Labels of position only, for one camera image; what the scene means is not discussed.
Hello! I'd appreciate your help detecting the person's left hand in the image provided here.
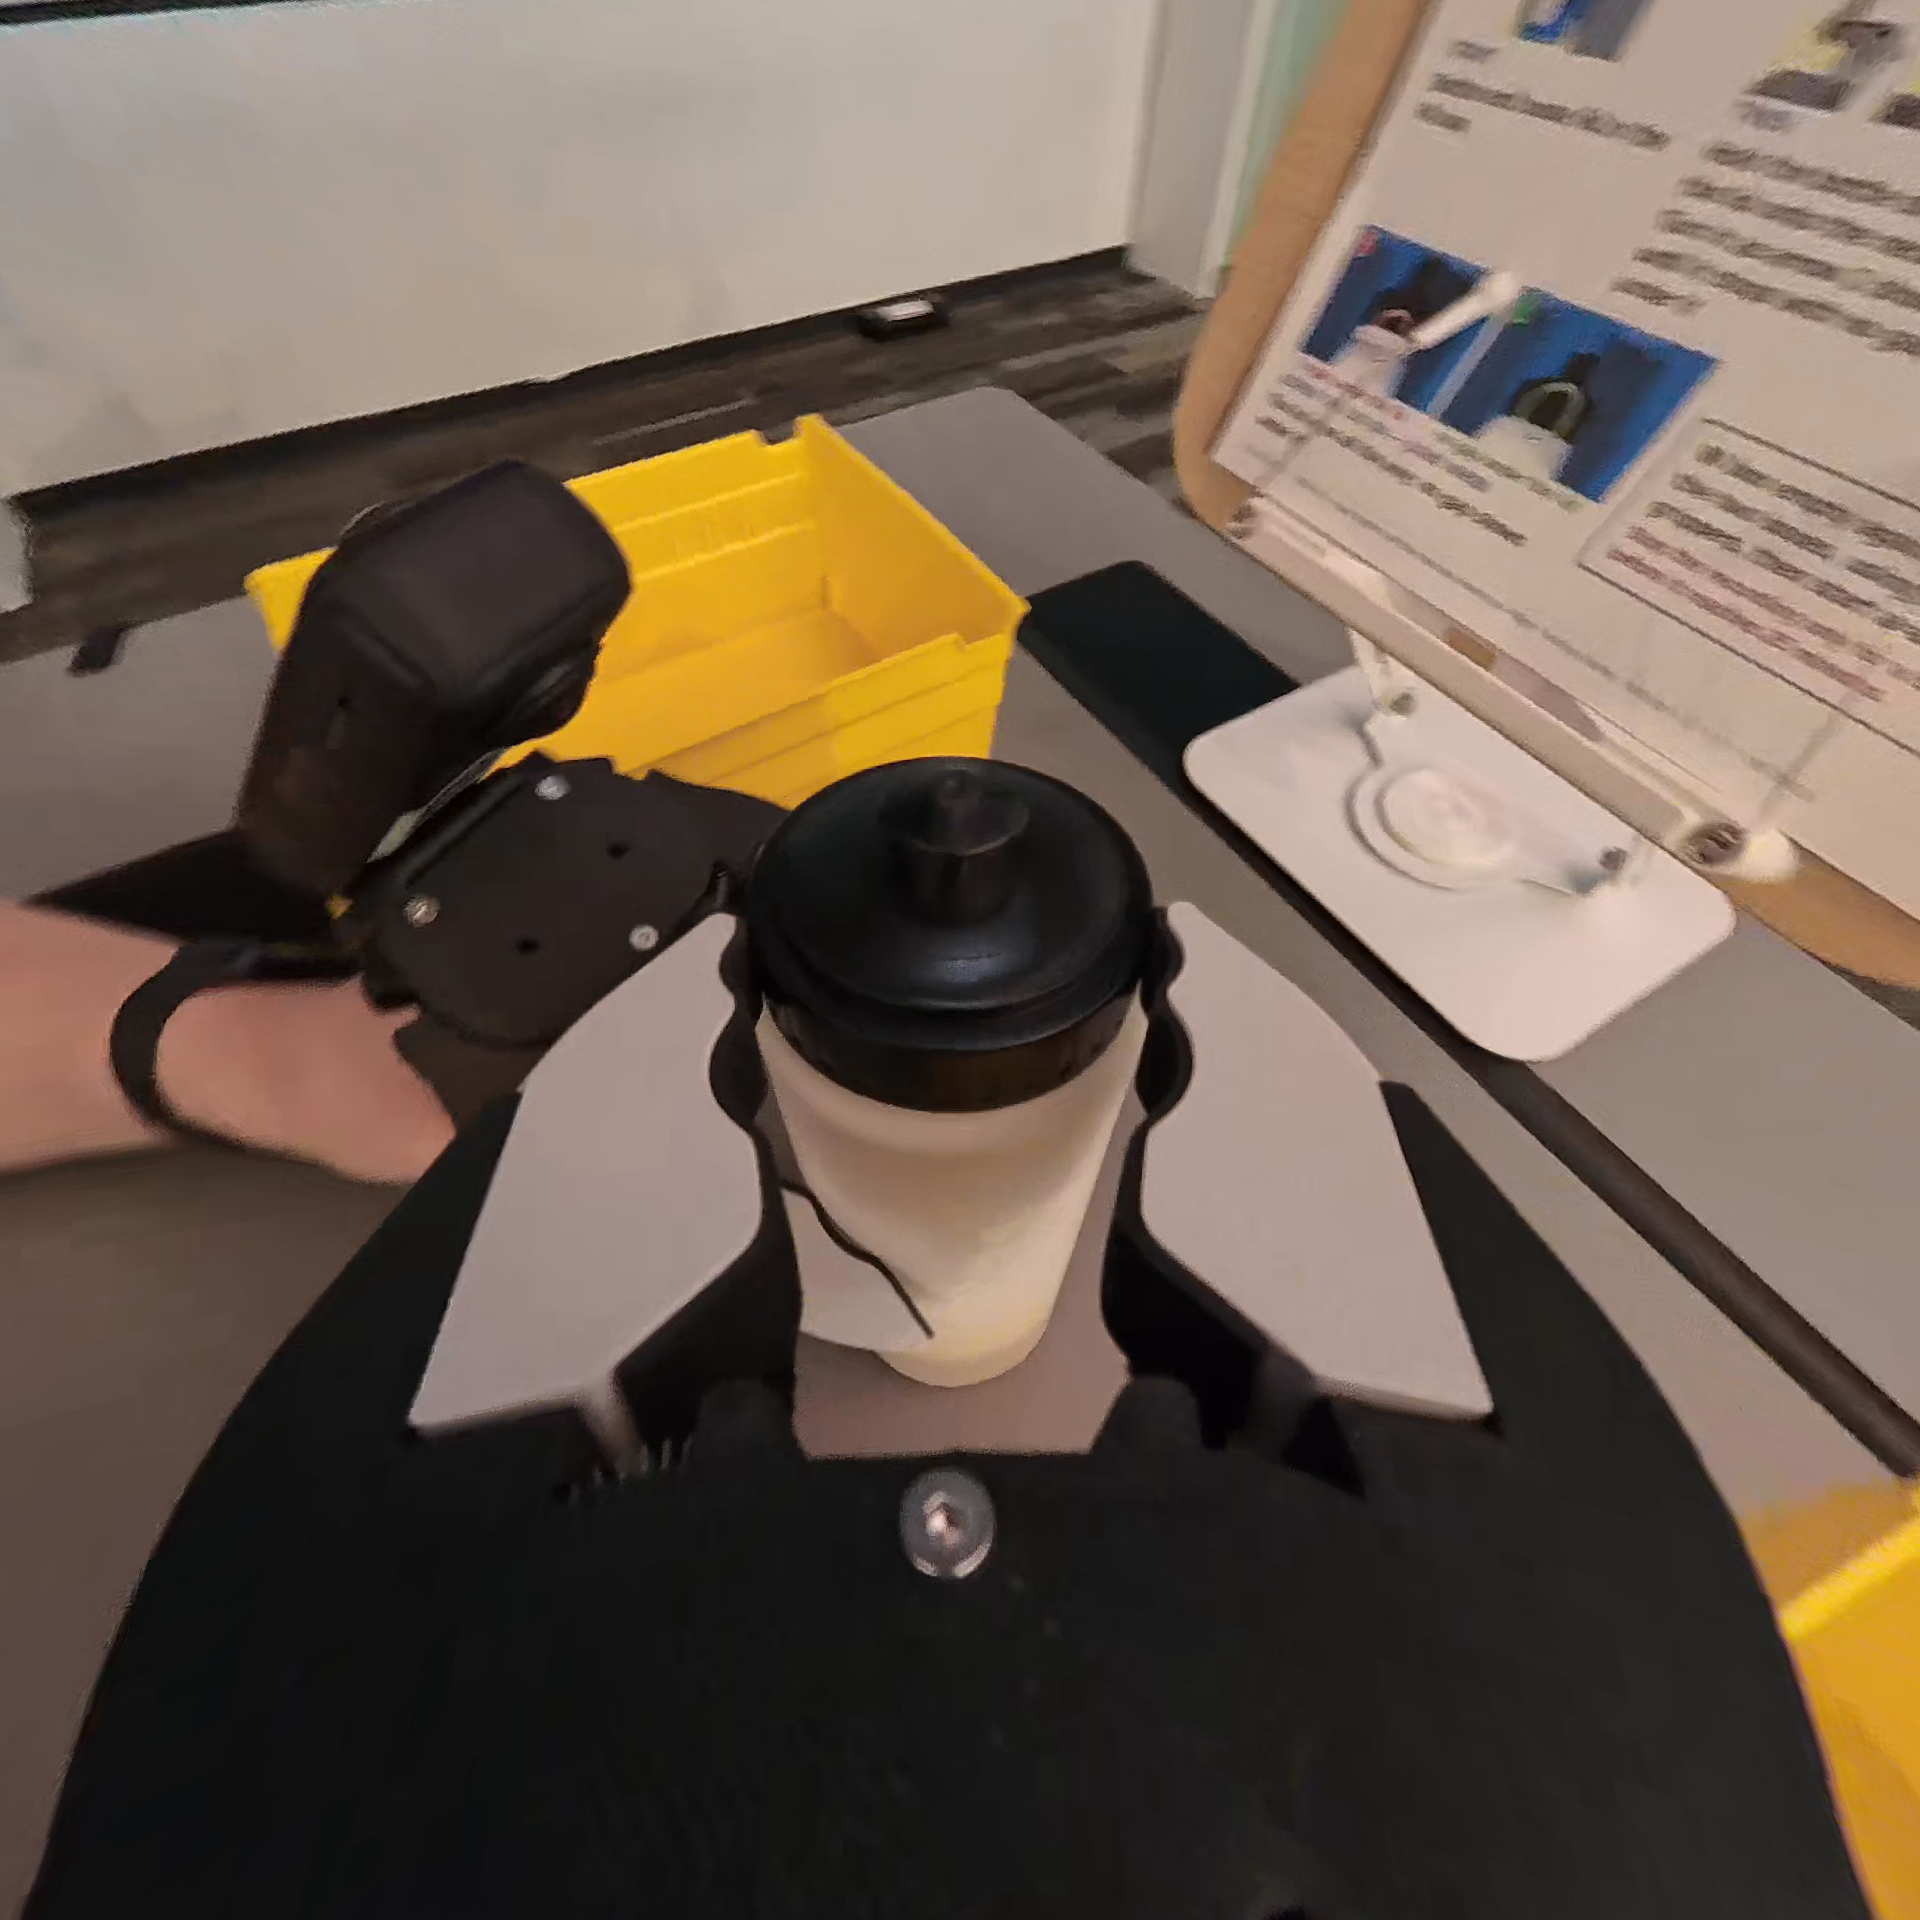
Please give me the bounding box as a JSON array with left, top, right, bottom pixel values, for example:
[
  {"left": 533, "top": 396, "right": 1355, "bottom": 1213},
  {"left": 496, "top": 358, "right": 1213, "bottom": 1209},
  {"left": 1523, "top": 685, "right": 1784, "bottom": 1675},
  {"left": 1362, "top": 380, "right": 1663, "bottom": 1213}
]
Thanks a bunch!
[{"left": 0, "top": 904, "right": 458, "bottom": 1187}]

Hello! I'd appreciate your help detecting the printed instruction sheet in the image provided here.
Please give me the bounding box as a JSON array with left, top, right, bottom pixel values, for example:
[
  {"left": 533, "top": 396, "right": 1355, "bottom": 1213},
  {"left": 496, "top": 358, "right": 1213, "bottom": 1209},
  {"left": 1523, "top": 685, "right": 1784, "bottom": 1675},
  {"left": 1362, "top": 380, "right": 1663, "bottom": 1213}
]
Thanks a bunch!
[{"left": 1207, "top": 0, "right": 1920, "bottom": 858}]

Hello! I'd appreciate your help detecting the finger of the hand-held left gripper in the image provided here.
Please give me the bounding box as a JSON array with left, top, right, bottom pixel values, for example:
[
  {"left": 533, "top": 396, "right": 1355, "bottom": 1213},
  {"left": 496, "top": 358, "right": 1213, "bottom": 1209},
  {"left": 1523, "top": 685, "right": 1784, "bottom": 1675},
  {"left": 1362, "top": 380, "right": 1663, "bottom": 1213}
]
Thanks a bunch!
[{"left": 757, "top": 1147, "right": 935, "bottom": 1347}]

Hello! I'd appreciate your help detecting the wooden display board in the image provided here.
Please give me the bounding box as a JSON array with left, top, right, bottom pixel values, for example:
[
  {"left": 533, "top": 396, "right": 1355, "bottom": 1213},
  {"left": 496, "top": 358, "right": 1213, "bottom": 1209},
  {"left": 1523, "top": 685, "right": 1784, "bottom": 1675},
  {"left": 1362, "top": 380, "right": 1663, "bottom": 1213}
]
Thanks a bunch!
[{"left": 1171, "top": 0, "right": 1920, "bottom": 1028}]

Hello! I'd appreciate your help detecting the white plastic bottle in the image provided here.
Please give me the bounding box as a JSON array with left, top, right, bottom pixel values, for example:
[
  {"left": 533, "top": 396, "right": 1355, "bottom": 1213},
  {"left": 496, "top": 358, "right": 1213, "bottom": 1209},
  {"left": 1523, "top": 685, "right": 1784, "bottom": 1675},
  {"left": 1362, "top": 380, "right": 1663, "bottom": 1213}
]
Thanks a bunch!
[{"left": 749, "top": 1006, "right": 1142, "bottom": 1389}]

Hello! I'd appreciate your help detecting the black bottle lid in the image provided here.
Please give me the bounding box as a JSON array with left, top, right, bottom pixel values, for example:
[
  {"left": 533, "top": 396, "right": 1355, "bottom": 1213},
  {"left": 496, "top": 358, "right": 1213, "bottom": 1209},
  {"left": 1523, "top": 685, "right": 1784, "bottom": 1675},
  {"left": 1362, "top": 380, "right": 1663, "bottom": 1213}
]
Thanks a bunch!
[{"left": 744, "top": 757, "right": 1153, "bottom": 1115}]

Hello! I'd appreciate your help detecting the yellow plastic bin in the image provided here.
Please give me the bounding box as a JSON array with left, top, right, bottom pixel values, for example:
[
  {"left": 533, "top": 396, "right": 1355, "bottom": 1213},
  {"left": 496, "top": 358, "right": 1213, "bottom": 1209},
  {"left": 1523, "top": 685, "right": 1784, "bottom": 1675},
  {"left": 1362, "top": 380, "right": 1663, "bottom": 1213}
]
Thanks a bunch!
[
  {"left": 1738, "top": 1477, "right": 1920, "bottom": 1920},
  {"left": 243, "top": 412, "right": 1029, "bottom": 812}
]

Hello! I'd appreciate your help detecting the white-tipped wire clip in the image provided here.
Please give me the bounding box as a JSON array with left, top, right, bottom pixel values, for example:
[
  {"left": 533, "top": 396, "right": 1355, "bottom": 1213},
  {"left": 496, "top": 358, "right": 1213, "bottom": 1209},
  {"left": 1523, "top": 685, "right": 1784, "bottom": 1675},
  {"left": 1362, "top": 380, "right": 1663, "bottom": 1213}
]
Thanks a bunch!
[{"left": 1227, "top": 270, "right": 1520, "bottom": 541}]

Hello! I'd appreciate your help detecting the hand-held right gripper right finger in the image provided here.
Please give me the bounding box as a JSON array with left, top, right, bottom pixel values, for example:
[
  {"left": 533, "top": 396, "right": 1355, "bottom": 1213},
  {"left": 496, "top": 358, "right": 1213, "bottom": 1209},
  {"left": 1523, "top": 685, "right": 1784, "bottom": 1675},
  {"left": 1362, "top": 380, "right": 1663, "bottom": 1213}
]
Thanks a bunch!
[{"left": 1101, "top": 900, "right": 1494, "bottom": 1444}]

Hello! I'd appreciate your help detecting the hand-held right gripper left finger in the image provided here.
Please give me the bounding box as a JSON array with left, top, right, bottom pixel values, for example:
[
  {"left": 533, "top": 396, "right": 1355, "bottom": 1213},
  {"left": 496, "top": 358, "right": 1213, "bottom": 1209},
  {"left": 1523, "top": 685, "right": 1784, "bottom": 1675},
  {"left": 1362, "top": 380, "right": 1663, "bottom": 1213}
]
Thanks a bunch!
[{"left": 406, "top": 910, "right": 800, "bottom": 1453}]

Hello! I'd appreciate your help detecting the white stand base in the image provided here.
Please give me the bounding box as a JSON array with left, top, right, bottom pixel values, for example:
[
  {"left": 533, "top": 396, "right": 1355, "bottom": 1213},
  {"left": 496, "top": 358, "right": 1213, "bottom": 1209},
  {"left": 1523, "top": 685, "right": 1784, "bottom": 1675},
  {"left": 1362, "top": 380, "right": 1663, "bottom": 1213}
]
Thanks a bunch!
[{"left": 1182, "top": 660, "right": 1738, "bottom": 1065}]

